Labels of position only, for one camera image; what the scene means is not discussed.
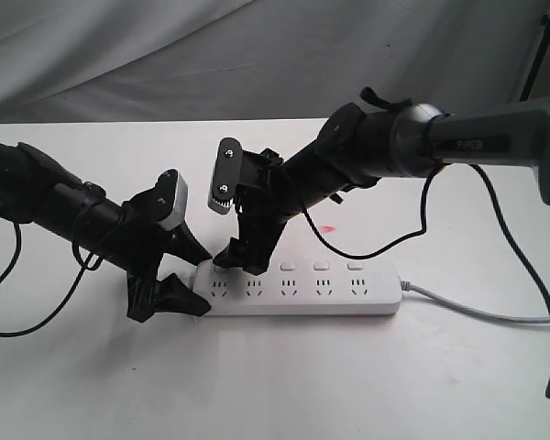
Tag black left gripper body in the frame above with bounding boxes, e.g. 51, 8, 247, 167
122, 178, 171, 323

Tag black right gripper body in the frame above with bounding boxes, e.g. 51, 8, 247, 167
228, 147, 312, 257

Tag white five-outlet power strip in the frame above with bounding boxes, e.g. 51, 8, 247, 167
192, 258, 402, 317

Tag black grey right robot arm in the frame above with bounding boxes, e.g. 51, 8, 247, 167
208, 88, 550, 275

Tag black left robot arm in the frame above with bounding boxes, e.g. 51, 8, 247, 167
0, 143, 211, 323

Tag grey backdrop cloth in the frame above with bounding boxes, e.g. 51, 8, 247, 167
0, 1, 550, 123

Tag black tripod stand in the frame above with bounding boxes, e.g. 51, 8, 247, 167
517, 6, 550, 102

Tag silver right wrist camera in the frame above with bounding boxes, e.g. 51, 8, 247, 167
208, 137, 243, 215

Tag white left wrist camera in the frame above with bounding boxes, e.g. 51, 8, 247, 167
157, 169, 188, 231

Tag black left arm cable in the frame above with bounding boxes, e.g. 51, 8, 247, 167
0, 201, 134, 338

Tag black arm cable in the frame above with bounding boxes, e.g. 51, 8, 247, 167
302, 162, 550, 402
0, 201, 134, 338

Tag grey power cord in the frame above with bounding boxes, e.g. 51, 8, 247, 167
399, 280, 550, 363

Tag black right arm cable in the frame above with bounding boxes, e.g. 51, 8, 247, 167
302, 162, 550, 402

